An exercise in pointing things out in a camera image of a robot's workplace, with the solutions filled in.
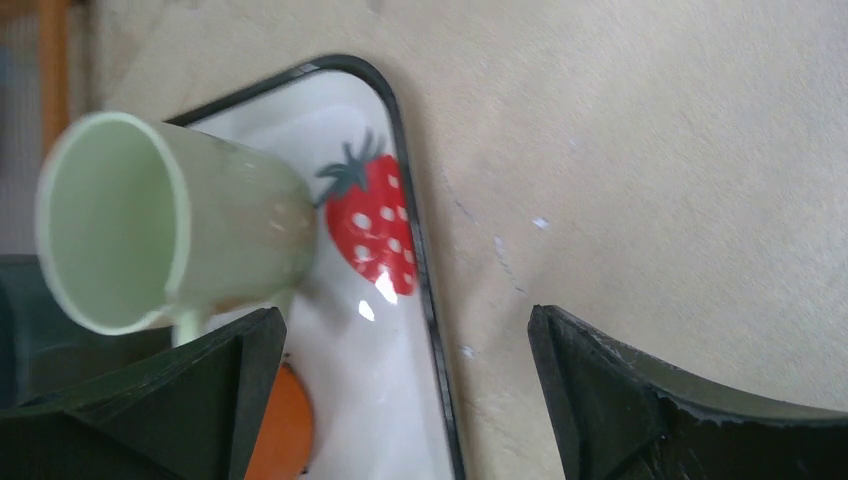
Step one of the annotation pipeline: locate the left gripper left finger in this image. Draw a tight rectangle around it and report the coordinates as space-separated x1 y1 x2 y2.
1 308 286 479

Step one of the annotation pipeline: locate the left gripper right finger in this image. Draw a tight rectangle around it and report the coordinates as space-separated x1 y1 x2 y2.
528 305 847 479

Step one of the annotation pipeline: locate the white strawberry metal tray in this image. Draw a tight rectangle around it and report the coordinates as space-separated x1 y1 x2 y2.
172 54 466 479

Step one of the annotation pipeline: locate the light green mug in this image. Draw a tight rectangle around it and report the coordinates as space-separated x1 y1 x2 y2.
35 111 318 346

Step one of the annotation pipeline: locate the orange mug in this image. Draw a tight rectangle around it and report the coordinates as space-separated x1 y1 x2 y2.
245 364 314 479

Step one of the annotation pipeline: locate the dark green mug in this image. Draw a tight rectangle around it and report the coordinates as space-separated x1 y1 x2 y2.
1 254 171 409

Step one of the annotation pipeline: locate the wooden tiered shelf rack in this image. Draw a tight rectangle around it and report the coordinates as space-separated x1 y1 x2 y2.
0 0 91 160

